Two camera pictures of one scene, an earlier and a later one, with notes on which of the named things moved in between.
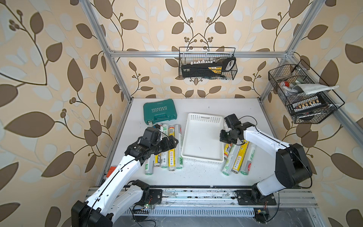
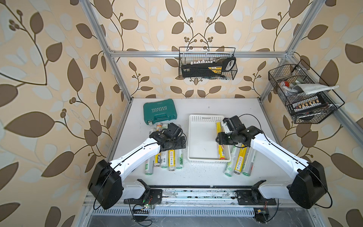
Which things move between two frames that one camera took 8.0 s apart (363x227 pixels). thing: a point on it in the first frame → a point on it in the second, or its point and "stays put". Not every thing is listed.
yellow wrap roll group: (171, 155) stays put
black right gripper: (222, 137) stays put
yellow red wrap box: (227, 148) → (220, 147)
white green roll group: (231, 159) stays put
